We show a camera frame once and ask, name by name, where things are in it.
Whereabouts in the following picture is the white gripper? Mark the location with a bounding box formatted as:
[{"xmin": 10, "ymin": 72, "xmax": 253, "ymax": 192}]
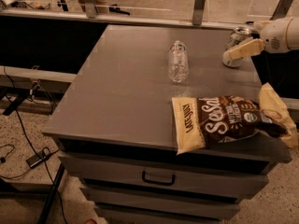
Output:
[{"xmin": 229, "ymin": 17, "xmax": 299, "ymax": 60}]

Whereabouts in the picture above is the white green 7up can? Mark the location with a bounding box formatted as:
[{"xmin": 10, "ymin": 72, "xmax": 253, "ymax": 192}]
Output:
[{"xmin": 222, "ymin": 26, "xmax": 251, "ymax": 68}]

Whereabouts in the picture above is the clear plastic water bottle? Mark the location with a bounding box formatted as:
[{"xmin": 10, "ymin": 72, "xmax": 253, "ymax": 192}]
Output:
[{"xmin": 168, "ymin": 40, "xmax": 189, "ymax": 83}]

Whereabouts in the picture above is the brown yellow chip bag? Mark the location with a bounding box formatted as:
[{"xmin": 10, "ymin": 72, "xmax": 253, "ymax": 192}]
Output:
[{"xmin": 172, "ymin": 83, "xmax": 298, "ymax": 154}]

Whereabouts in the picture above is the grey drawer cabinet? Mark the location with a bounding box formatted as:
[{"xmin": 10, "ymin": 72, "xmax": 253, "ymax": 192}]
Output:
[{"xmin": 43, "ymin": 25, "xmax": 291, "ymax": 224}]

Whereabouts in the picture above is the black power adapter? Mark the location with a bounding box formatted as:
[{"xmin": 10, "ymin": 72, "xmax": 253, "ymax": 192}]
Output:
[{"xmin": 26, "ymin": 153, "xmax": 47, "ymax": 169}]

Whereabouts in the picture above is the black stand leg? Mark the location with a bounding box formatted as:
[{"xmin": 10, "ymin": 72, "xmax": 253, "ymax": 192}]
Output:
[{"xmin": 37, "ymin": 165, "xmax": 64, "ymax": 224}]

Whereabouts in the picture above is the black drawer handle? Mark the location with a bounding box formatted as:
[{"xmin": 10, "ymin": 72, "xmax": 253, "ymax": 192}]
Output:
[{"xmin": 141, "ymin": 171, "xmax": 176, "ymax": 186}]

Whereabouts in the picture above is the metal railing frame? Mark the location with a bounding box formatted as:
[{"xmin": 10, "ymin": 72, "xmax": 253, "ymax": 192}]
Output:
[{"xmin": 0, "ymin": 0, "xmax": 299, "ymax": 30}]

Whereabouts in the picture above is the black floor cable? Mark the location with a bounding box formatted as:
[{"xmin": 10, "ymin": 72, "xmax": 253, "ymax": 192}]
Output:
[{"xmin": 0, "ymin": 66, "xmax": 69, "ymax": 224}]

